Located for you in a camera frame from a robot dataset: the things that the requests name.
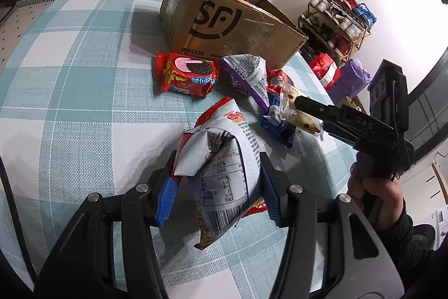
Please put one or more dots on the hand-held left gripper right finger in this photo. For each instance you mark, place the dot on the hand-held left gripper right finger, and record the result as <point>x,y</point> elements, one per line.
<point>271,197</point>

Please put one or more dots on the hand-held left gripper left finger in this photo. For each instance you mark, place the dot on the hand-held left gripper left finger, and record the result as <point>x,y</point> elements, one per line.
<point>168,201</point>

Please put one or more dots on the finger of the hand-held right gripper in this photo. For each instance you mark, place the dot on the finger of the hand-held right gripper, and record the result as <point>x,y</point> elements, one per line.
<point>329,117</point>

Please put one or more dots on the clear cake packet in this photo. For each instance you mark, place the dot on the clear cake packet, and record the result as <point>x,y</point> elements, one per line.
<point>304,117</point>

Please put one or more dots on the blue cookie packet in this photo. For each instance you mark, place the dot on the blue cookie packet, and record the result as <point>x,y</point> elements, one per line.
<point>278,125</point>

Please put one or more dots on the large white noodle snack packet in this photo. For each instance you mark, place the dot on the large white noodle snack packet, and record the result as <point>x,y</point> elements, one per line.
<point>224,173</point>

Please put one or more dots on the red black snack packet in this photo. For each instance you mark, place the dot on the red black snack packet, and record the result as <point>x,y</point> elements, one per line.
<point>277,77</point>

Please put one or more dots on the silver purple snack packet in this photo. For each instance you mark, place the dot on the silver purple snack packet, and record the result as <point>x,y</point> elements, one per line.
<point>248,78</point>

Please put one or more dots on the red cookie packet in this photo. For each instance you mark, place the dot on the red cookie packet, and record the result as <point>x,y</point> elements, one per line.
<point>187,74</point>

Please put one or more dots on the brown cardboard box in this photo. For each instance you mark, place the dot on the brown cardboard box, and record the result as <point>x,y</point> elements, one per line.
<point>227,22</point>

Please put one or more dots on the person's right forearm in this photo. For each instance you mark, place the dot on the person's right forearm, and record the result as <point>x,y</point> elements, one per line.
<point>413,250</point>

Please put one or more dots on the person's right hand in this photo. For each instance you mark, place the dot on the person's right hand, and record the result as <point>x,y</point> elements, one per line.
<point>393,201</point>

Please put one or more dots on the purple gift bag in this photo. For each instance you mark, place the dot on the purple gift bag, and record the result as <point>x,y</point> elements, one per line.
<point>350,81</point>

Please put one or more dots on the red shopping bag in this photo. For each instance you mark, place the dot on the red shopping bag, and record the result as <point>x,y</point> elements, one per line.
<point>325,71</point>

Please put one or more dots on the wooden shoe rack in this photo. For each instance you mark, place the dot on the wooden shoe rack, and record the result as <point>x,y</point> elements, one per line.
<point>360,43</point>

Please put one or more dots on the rows of assorted shoes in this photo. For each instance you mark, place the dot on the rows of assorted shoes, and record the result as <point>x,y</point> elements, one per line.
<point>343,22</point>

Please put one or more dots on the teal checked tablecloth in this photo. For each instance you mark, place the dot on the teal checked tablecloth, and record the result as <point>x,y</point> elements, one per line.
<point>87,92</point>

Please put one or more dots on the dotted cream rug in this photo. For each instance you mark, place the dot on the dotted cream rug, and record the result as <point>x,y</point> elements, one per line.
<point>24,10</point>

